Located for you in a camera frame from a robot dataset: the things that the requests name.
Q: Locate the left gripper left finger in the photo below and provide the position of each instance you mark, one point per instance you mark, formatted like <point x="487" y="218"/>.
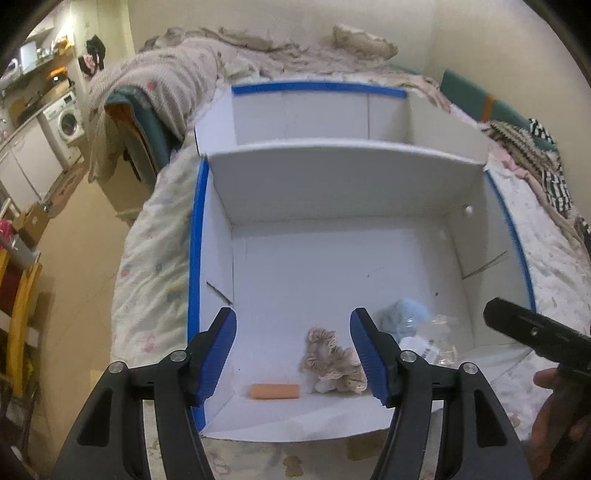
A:
<point x="107" y="440"/>

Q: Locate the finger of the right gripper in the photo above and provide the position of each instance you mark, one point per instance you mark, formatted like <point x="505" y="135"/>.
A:
<point x="548" y="338"/>

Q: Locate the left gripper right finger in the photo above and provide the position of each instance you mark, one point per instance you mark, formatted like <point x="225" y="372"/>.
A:
<point x="478" y="440"/>

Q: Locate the clear plastic label bag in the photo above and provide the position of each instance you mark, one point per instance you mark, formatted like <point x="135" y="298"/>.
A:
<point x="433" y="341"/>

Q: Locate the light blue fluffy sock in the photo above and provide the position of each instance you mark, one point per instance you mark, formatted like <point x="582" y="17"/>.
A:
<point x="402" y="319"/>

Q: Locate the orange foam roller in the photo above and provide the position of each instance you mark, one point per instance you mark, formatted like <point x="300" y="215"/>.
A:
<point x="274" y="391"/>

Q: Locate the beige lace scrunchies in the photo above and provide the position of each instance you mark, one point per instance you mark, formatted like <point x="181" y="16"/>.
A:
<point x="334" y="368"/>

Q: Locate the person right hand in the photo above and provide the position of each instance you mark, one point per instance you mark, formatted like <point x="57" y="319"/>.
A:
<point x="555" y="418"/>

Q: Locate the yellow wooden chair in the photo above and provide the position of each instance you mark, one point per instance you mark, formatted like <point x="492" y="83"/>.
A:
<point x="18" y="289"/>

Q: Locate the black white striped cloth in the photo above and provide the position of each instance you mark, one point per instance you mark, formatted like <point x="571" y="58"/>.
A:
<point x="544" y="168"/>

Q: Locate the small cardboard box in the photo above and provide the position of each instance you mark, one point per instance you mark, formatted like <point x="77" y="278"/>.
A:
<point x="31" y="225"/>

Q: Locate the beige bedside cabinet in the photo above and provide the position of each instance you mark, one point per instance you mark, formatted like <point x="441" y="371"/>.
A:
<point x="125" y="192"/>

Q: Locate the brown door mat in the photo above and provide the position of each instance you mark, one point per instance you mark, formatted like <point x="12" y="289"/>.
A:
<point x="63" y="189"/>

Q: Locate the teal headboard cushion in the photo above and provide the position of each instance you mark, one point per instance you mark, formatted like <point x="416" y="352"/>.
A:
<point x="482" y="106"/>

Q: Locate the white kitchen cabinet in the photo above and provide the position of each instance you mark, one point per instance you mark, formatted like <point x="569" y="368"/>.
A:
<point x="29" y="166"/>

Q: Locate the blue white cardboard box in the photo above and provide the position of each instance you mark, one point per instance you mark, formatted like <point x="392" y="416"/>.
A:
<point x="314" y="199"/>

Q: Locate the white washing machine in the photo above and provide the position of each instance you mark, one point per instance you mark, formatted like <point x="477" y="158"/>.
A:
<point x="62" y="121"/>

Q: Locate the beige floral blanket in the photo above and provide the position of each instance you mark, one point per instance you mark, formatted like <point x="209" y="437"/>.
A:
<point x="181" y="71"/>

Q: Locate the beige ruffled pillow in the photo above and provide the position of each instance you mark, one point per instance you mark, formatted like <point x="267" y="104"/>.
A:
<point x="360" y="42"/>

